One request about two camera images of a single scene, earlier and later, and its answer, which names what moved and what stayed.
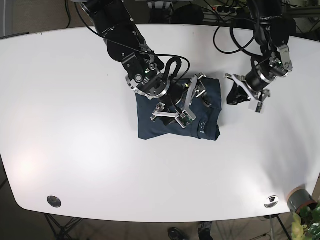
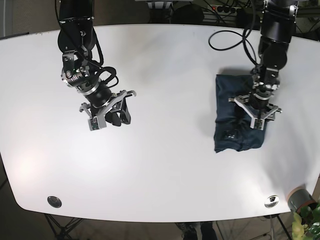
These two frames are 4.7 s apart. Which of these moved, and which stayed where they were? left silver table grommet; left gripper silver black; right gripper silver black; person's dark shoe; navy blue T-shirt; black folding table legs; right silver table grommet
Moved: right gripper silver black; navy blue T-shirt; person's dark shoe; left gripper silver black
Stayed: left silver table grommet; black folding table legs; right silver table grommet
